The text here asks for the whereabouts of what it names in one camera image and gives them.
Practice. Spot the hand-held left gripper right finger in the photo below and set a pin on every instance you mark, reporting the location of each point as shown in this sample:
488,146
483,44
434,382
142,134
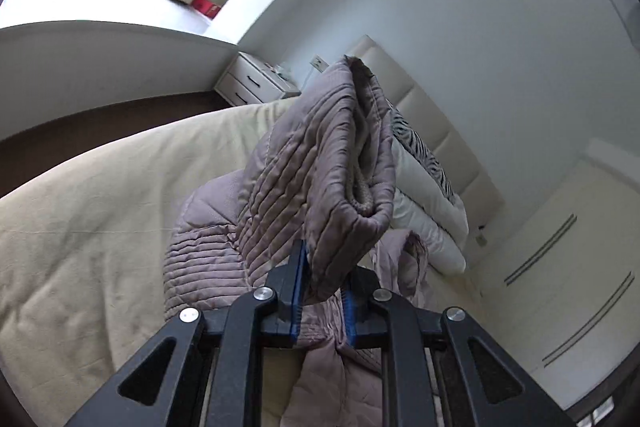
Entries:
350,314

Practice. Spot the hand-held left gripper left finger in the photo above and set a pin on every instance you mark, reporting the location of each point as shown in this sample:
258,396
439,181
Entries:
298,292

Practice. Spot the mauve quilted down jacket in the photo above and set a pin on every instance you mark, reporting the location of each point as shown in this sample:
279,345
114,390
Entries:
320,167

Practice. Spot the white folded duvet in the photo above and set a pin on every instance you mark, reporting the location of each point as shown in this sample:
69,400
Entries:
425,207

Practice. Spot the zebra print pillow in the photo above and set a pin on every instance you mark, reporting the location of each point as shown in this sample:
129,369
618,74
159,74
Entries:
420,147

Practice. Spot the cream padded headboard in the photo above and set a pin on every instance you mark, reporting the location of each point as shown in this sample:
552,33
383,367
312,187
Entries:
440,127

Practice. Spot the bed with beige sheet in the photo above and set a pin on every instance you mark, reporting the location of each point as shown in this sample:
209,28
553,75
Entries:
100,217

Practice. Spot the white nightstand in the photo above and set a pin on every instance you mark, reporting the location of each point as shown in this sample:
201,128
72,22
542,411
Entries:
250,82

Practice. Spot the small pale green object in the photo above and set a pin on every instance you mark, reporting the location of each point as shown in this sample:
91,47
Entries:
282,71

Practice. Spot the white wardrobe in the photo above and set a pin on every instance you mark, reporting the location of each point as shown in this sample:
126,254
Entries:
575,267

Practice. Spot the red box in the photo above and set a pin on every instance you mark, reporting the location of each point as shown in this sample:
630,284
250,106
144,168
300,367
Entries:
205,6

